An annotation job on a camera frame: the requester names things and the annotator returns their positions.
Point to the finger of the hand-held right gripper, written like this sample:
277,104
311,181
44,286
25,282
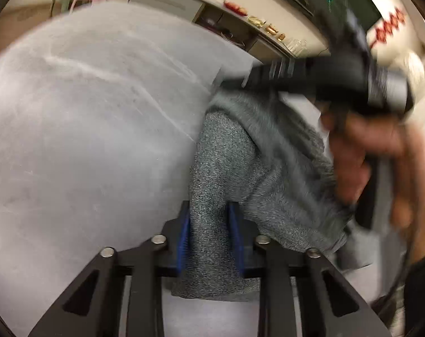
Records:
279,75

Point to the red fruit plate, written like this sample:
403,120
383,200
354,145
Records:
235,8

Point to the grey knit pants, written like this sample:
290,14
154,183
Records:
219,182

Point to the red hanging knot ornament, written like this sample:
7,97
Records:
391,21

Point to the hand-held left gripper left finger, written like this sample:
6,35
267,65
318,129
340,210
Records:
184,242

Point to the person's right hand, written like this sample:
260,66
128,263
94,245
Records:
349,154

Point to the cream curtain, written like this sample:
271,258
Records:
417,66

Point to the person's black clothing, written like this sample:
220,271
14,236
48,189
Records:
422,295

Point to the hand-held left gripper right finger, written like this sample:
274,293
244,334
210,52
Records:
236,242

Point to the gold foil box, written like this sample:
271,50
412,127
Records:
256,21

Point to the group of clear glasses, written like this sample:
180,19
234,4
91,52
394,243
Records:
296,46

